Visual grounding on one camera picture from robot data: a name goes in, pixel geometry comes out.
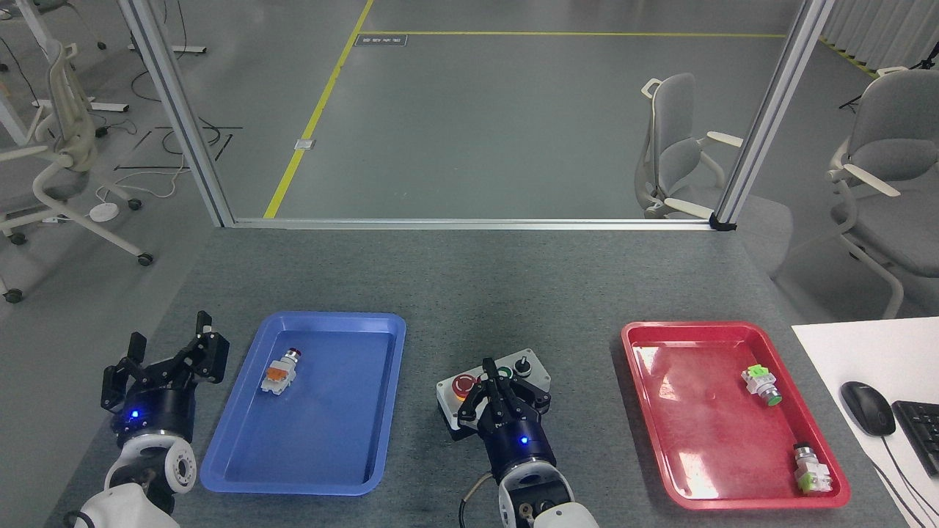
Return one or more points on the silver floor plate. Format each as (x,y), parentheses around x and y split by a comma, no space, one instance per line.
(305,144)

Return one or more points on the grey office chair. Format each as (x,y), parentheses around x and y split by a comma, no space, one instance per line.
(675,154)
(895,161)

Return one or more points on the blue plastic tray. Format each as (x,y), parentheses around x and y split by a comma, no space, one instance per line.
(337,425)

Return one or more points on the white curtain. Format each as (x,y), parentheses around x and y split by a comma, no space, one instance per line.
(880,29)

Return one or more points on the silver aluminium post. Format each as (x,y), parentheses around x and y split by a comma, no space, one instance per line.
(176,110)
(777,103)

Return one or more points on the white desk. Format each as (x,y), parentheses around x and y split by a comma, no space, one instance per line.
(851,352)

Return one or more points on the grey push-button control box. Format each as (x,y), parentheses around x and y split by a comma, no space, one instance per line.
(541,375)

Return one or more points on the silver push button green block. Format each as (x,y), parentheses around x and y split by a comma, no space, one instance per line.
(813,473)

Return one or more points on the black keyboard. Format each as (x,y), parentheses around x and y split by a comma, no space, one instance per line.
(921,433)

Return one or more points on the white desk foot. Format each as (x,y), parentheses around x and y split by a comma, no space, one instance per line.
(103,107)

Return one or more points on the green push button switch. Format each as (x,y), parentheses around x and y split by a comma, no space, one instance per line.
(759,383)

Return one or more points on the grey floor label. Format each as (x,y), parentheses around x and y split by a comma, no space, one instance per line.
(381,40)

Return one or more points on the red push button orange block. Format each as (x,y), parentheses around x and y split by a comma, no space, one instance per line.
(279,375)

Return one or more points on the black computer mouse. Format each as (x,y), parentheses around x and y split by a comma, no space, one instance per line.
(867,409)

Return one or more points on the silver aluminium rail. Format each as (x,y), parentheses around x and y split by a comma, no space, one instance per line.
(469,224)

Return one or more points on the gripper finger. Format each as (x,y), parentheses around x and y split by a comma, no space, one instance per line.
(205,361)
(521,400)
(121,381)
(480,407)

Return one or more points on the white mesh office chair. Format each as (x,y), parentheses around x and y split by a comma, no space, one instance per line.
(66,139)

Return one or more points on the red plastic tray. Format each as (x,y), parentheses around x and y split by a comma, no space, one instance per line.
(722,447)

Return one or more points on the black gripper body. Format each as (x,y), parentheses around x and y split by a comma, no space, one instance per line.
(521,440)
(158,412)

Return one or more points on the white round floor socket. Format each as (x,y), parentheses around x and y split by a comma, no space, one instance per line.
(104,212)

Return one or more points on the black post clamp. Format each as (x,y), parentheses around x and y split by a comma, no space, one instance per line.
(722,222)

